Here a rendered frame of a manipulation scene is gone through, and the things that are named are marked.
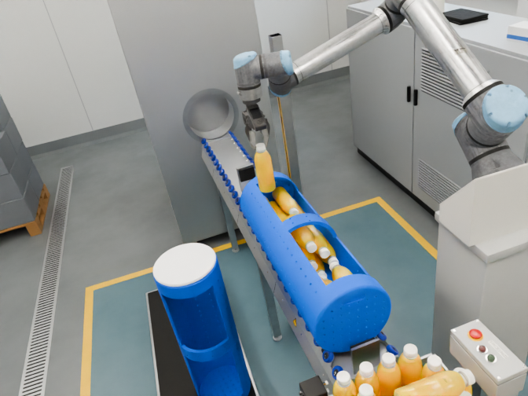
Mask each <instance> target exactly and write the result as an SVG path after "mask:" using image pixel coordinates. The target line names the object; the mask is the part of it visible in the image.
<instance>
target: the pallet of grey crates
mask: <svg viewBox="0 0 528 396"><path fill-rule="evenodd" d="M22 141H23V139H22V137H21V136H20V133H19V131H18V129H17V127H16V125H15V123H14V121H13V118H12V117H11V115H10V114H9V111H8V109H7V107H6V104H5V102H4V101H3V99H2V96H1V94H0V233H4V232H8V231H10V230H14V229H19V228H21V227H25V226H26V228H27V231H28V232H29V234H30V236H31V237H33V236H36V235H39V234H42V229H43V225H44V221H45V217H46V210H47V206H48V203H49V198H50V193H49V191H48V189H47V188H46V185H45V184H43V182H42V179H41V178H40V175H39V173H38V171H37V169H36V167H35V165H34V164H33V162H32V160H31V157H30V155H29V153H28V151H27V149H26V147H25V145H24V143H23V142H22Z"/></svg>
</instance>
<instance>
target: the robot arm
mask: <svg viewBox="0 0 528 396"><path fill-rule="evenodd" d="M405 19H406V20H407V21H408V22H409V24H410V26H411V27H412V29H413V30H414V31H415V32H416V34H417V35H418V36H419V38H420V40H421V41H422V42H423V44H424V45H425V46H426V47H427V49H428V50H429V52H430V53H431V55H432V56H433V58H434V59H435V60H436V61H437V63H438V64H439V66H440V67H441V69H442V70H443V71H444V72H445V74H446V75H447V77H448V78H449V80H450V81H451V83H452V84H453V85H454V86H455V88H456V89H457V91H458V92H459V93H460V95H461V97H462V98H463V99H464V101H463V104H462V108H463V110H464V111H465V112H464V113H462V114H461V115H459V116H458V117H457V118H456V119H455V120H454V121H453V125H452V128H453V133H454V135H455V136H456V139H457V140H458V142H459V144H460V147H461V148H462V150H463V152H464V155H465V157H466V159H467V161H468V163H469V165H470V167H471V176H472V181H473V180H474V179H476V178H480V177H483V176H486V175H489V174H493V173H497V172H499V171H504V170H507V169H509V168H513V167H517V166H520V165H523V164H525V163H524V162H523V161H522V160H521V159H520V158H519V157H518V156H517V155H516V154H515V153H513V152H512V151H511V149H510V147H509V145H508V143H507V141H506V138H508V137H509V136H510V135H511V134H512V133H513V132H514V131H515V130H517V129H518V128H519V127H520V126H521V125H522V124H523V122H524V120H525V119H526V117H527V116H528V98H527V97H526V95H525V94H524V93H523V92H522V91H521V90H520V89H519V88H518V87H516V86H512V85H504V83H503V82H502V81H501V80H497V79H492V78H491V77H490V75H489V74H488V73H487V71H486V70H485V68H484V67H483V66H482V65H481V64H480V62H479V61H478V59H477V58H476V57H475V55H474V54H473V53H472V52H471V50H470V49H469V48H468V46H467V45H466V43H465V42H464V40H463V39H462V38H461V37H460V36H459V35H458V33H457V32H456V30H455V29H454V28H453V26H452V25H451V23H450V22H449V21H448V20H447V19H446V17H445V16H444V14H443V13H442V11H441V10H440V9H439V8H438V7H437V5H436V4H435V2H434V1H433V0H384V1H383V2H382V3H381V4H380V5H379V6H377V7H376V8H375V9H374V10H373V11H372V15H371V16H368V17H367V18H365V19H364V20H362V21H360V22H359V23H357V24H355V25H354V26H352V27H350V28H348V29H347V30H345V31H344V32H342V33H340V34H339V35H337V36H336V37H334V38H332V39H330V40H328V41H327V42H325V43H324V44H322V45H320V46H318V47H317V48H316V49H313V50H312V51H310V52H309V53H307V54H305V55H304V56H302V57H300V58H299V59H297V60H295V61H293V62H292V56H291V53H290V51H288V50H281V51H278V52H273V53H264V54H259V55H257V53H256V52H254V51H250V52H245V53H241V54H239V55H237V56H235V57H234V58H233V66H234V67H233V68H234V71H235V75H236V83H237V87H238V92H237V94H239V97H240V99H241V100H242V101H243V104H245V105H246V111H243V112H242V115H243V120H244V124H245V125H246V127H245V134H246V135H247V138H248V140H249V143H250V145H251V147H252V148H253V149H254V150H256V145H255V132H254V131H253V130H255V131H259V130H260V132H261V133H262V136H263V140H264V144H265V147H267V145H268V142H269V136H270V125H269V123H268V121H267V118H265V115H263V112H262V111H261V110H260V108H259V106H258V105H257V104H256V103H258V102H260V101H261V99H260V97H261V96H262V87H261V83H260V79H268V80H269V89H270V91H271V93H272V94H273V95H274V96H276V97H286V96H288V95H289V94H290V92H291V91H292V88H293V87H295V86H297V85H298V84H300V83H301V82H302V81H303V80H305V79H307V78H309V77H310V76H312V75H314V74H315V73H317V72H319V71H320V70H321V69H323V68H325V67H327V66H329V65H330V64H332V63H333V62H335V61H337V60H338V59H340V58H341V57H344V56H345V55H347V54H348V53H350V52H351V51H353V50H355V49H357V48H358V47H359V46H362V45H363V44H365V43H366V42H368V41H370V40H371V39H374V38H375V37H376V36H378V35H380V34H384V35H387V34H389V33H390V32H392V31H393V30H394V29H395V28H397V27H398V26H399V25H400V24H401V23H402V22H403V21H404V20H405ZM252 129H253V130H252Z"/></svg>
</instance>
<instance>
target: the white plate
mask: <svg viewBox="0 0 528 396"><path fill-rule="evenodd" d="M215 262H216V256H215V252H214V251H213V249H212V248H210V247H209V246H207V245H205V244H198V243H190V244H182V245H179V246H177V247H173V248H171V249H170V250H168V251H166V252H165V253H164V254H162V255H161V256H160V257H159V258H158V260H157V261H156V263H155V265H154V267H153V275H154V277H155V279H156V280H157V281H158V282H159V283H161V284H163V285H166V286H171V287H179V286H185V285H188V284H192V283H194V282H197V281H199V280H200V279H202V278H203V277H205V276H206V275H207V274H209V273H210V271H211V270H212V269H213V267H214V265H215Z"/></svg>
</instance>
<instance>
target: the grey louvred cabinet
mask: <svg viewBox="0 0 528 396"><path fill-rule="evenodd" d="M383 1H384V0H370V1H367V2H360V3H357V4H353V5H349V6H348V8H347V9H346V22H347V29H348V28H351V27H352V26H354V25H355V24H357V23H359V22H360V21H362V20H364V19H365V18H367V17H369V16H371V15H372V11H373V10H374V9H375V8H376V7H377V6H379V5H380V4H381V3H382V2H383ZM460 8H462V9H469V10H474V11H478V12H483V13H488V14H489V15H488V18H489V19H488V20H482V21H478V22H474V23H470V24H464V25H458V24H454V23H451V22H450V23H451V25H452V26H453V28H454V29H455V30H456V32H457V33H458V35H459V36H460V37H461V38H462V39H463V40H464V42H465V43H466V45H467V46H468V48H469V49H470V50H471V52H472V53H473V54H474V55H475V57H476V58H477V59H478V61H479V62H480V64H481V65H482V66H483V67H484V68H485V70H486V71H487V73H488V74H489V76H490V77H491V78H492V79H497V80H501V81H502V82H503V83H504V85H512V86H516V87H518V88H519V89H520V90H521V91H522V92H523V93H524V94H525V95H526V97H527V98H528V43H524V42H516V41H512V40H507V33H508V26H509V25H512V24H516V23H519V22H522V21H528V19H526V18H522V17H518V16H510V15H506V14H502V13H494V12H490V11H485V10H481V9H473V8H469V7H465V6H461V5H453V4H449V3H445V12H447V11H450V10H454V9H460ZM349 65H350V92H351V107H352V120H353V135H354V145H355V146H356V147H357V152H358V153H359V154H360V155H361V156H363V157H364V158H365V159H366V160H368V161H369V162H370V163H371V164H372V165H373V166H374V167H375V168H377V169H378V170H379V171H380V172H381V173H383V174H384V175H385V176H386V177H388V178H389V179H390V180H391V181H392V182H393V183H394V184H395V185H397V186H398V187H399V188H400V189H401V190H403V191H404V192H405V193H406V194H408V195H409V196H410V197H411V198H412V199H414V200H415V201H416V202H417V203H418V204H419V205H420V206H421V207H423V208H424V209H425V210H426V211H428V212H429V213H430V214H431V215H432V216H435V212H436V211H439V210H440V205H439V204H440V203H441V202H443V201H444V200H446V199H447V198H449V197H450V196H452V195H453V194H454V193H456V192H457V191H459V190H460V189H462V188H463V187H464V186H465V185H467V184H468V183H470V182H472V176H471V167H470V165H469V163H468V161H467V159H466V157H465V155H464V152H463V150H462V148H461V147H460V144H459V142H458V140H457V138H456V136H455V135H454V133H453V128H452V125H453V121H454V120H455V119H456V118H457V117H458V116H459V115H461V114H462V113H464V112H465V111H464V110H463V108H462V104H463V101H464V99H463V98H462V97H461V95H460V93H459V92H458V91H457V89H456V88H455V86H454V85H453V84H452V83H451V81H450V80H449V78H448V77H447V75H446V74H445V72H444V71H443V70H442V69H441V67H440V66H439V64H438V63H437V61H436V60H435V59H434V58H433V56H432V55H431V53H430V52H429V50H428V49H427V47H426V46H425V45H424V44H423V42H422V41H421V40H420V38H419V36H418V35H417V34H416V32H415V31H414V30H413V28H412V27H411V26H410V24H409V22H408V21H407V20H406V19H405V20H404V21H403V22H402V23H401V24H400V25H399V26H398V27H397V28H395V29H394V30H393V31H392V32H390V33H389V34H387V35H384V34H380V35H378V36H376V37H375V38H373V39H371V40H370V41H368V42H366V43H365V44H363V45H362V46H359V47H358V48H357V49H355V50H353V51H351V52H350V53H349ZM506 141H507V143H508V145H509V147H510V149H511V151H512V152H513V153H515V154H516V155H517V156H518V157H519V158H520V159H521V160H522V161H523V162H524V163H528V116H527V117H526V119H525V120H524V122H523V123H522V125H521V126H520V127H519V128H518V129H517V130H515V131H514V132H513V133H512V134H511V135H510V136H509V137H507V138H506Z"/></svg>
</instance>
